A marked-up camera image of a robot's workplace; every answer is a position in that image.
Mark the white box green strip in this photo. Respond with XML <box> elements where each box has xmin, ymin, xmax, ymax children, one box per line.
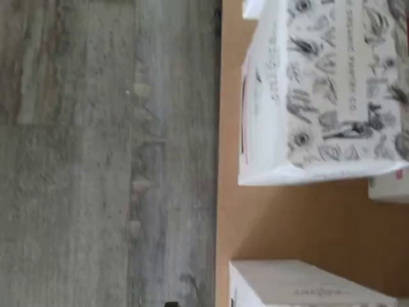
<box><xmin>228</xmin><ymin>258</ymin><xmax>399</xmax><ymax>307</ymax></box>

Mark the brown wooden shelf board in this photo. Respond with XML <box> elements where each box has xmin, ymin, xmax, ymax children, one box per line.
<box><xmin>214</xmin><ymin>0</ymin><xmax>409</xmax><ymax>307</ymax></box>

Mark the white box pink mark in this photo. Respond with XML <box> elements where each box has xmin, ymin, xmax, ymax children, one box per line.
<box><xmin>367</xmin><ymin>166</ymin><xmax>409</xmax><ymax>203</ymax></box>

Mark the white box pink strip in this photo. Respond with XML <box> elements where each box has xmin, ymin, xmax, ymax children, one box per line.
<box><xmin>237</xmin><ymin>0</ymin><xmax>409</xmax><ymax>187</ymax></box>

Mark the white box tan strip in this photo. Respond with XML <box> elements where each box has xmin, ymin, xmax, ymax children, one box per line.
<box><xmin>242</xmin><ymin>0</ymin><xmax>260</xmax><ymax>20</ymax></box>

